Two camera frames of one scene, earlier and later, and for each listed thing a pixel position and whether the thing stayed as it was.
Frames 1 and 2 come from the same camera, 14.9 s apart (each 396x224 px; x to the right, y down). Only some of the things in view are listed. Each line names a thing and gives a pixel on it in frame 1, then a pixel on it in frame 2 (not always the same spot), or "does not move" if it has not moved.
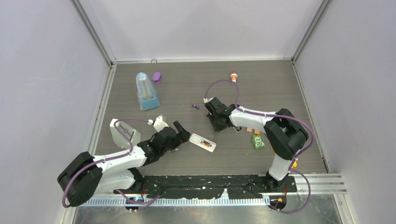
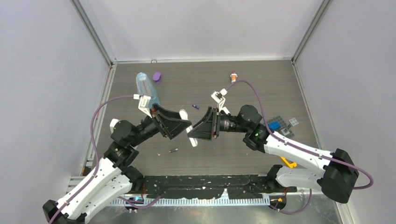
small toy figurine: (233, 76) does not move
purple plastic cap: (156, 77) does not move
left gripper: (181, 137) → (171, 127)
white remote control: (202, 142) → (183, 115)
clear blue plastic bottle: (147, 96) does not move
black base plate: (208, 186) does not move
